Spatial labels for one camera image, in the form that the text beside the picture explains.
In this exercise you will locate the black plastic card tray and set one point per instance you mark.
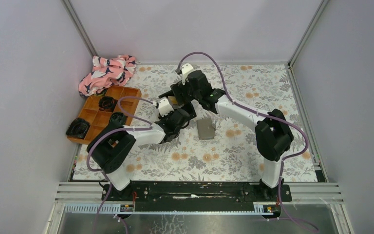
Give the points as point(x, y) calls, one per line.
point(186, 105)

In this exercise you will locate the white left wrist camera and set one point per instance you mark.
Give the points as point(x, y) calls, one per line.
point(164, 106)

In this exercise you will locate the dark rolled belt upper compartment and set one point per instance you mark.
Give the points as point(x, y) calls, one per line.
point(107, 104)

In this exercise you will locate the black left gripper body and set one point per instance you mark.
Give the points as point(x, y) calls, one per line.
point(164, 119)

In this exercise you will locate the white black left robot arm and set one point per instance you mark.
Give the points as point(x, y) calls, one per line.
point(111, 147)

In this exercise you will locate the orange compartment organizer tray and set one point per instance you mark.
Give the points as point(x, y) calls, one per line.
point(98, 120)

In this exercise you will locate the dark rolled belt outside tray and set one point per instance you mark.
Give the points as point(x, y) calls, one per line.
point(78, 128)

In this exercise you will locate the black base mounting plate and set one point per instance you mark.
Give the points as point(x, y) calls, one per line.
point(150, 196)

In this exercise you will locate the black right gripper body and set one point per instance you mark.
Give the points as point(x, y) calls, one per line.
point(184, 87)

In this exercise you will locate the dark rolled belt compartment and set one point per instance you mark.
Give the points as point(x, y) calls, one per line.
point(118, 118)
point(107, 104)

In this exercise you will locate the floral patterned table mat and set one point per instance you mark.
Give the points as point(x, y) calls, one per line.
point(232, 154)

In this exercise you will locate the dark rolled belt right compartment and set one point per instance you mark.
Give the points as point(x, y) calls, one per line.
point(118, 118)

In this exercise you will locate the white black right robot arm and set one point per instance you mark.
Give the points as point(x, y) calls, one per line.
point(273, 136)

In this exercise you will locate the pink navy patterned cloth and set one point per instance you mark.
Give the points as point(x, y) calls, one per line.
point(107, 72)

